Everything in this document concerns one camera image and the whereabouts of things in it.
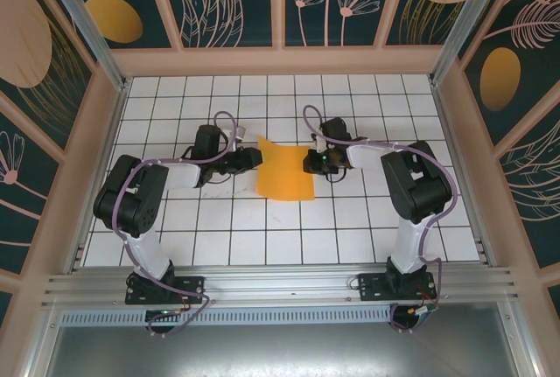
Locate orange square paper sheet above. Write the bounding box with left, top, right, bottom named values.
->
left=255, top=134, right=317, bottom=202

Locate grey metal sheet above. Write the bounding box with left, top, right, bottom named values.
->
left=25, top=302, right=539, bottom=377

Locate small green circuit board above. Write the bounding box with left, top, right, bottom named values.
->
left=410, top=304, right=439, bottom=320

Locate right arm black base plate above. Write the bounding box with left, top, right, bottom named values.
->
left=357, top=272, right=438, bottom=304

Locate aluminium mounting rail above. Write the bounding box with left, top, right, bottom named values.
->
left=41, top=264, right=522, bottom=308

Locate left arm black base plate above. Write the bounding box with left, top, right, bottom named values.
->
left=124, top=275, right=207, bottom=306

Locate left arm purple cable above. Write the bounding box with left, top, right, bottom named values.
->
left=111, top=110, right=246, bottom=338

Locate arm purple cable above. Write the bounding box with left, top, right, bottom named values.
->
left=111, top=110, right=246, bottom=338
left=303, top=104, right=460, bottom=334

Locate slotted grey cable duct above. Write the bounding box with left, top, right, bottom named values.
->
left=59, top=304, right=395, bottom=326

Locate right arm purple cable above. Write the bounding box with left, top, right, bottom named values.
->
left=303, top=104, right=460, bottom=334

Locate aluminium side rail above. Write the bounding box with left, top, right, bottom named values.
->
left=428, top=74, right=498, bottom=267
left=68, top=77, right=133, bottom=274

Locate aluminium frame post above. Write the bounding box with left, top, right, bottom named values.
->
left=34, top=0, right=132, bottom=92
left=428, top=0, right=513, bottom=86

